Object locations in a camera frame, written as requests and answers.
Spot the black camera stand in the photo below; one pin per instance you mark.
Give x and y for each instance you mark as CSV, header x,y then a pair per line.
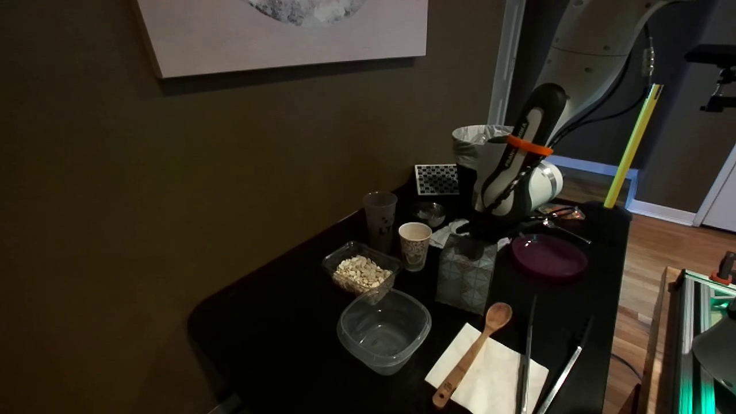
x,y
717,59

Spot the yellow green stick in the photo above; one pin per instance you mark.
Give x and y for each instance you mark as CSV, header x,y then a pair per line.
x,y
633,146

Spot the popcorn pile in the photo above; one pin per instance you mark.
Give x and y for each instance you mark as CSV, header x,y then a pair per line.
x,y
363,275

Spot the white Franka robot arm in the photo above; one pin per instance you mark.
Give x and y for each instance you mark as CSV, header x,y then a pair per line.
x,y
590,54

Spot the wooden spoon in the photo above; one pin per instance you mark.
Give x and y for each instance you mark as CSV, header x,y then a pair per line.
x,y
498,313

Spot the white door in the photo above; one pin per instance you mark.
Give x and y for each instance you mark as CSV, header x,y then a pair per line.
x,y
720,199

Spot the empty clear plastic container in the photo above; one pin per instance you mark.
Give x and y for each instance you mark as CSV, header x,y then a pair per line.
x,y
382,333

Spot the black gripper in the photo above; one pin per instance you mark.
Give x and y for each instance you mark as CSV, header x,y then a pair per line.
x,y
490,224

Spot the clear plastic popcorn container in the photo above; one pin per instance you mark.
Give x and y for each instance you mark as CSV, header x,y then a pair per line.
x,y
336,261

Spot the purple plate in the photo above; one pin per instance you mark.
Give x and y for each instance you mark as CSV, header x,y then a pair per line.
x,y
549,256

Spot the white wall canvas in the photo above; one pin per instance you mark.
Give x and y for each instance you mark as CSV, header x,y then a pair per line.
x,y
291,38

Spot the white napkin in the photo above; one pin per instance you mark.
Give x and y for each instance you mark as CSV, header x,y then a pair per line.
x,y
496,376

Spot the red black clamp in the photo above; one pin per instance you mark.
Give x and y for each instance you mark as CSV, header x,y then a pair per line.
x,y
727,267

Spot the metal spoon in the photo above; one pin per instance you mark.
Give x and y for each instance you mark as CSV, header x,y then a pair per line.
x,y
565,229

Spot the metal tongs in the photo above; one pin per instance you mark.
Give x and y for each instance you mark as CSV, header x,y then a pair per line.
x,y
565,371

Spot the shiny snack wrapper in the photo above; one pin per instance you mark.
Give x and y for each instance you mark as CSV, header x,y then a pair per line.
x,y
567,213

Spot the black tongs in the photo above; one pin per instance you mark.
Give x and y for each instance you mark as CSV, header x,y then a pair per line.
x,y
525,359

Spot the white paper cup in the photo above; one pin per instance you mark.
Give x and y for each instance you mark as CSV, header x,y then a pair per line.
x,y
415,247

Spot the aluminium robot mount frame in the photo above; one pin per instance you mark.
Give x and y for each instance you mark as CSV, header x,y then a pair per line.
x,y
694,336

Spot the dark tall tumbler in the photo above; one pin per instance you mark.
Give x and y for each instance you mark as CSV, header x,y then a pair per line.
x,y
381,220

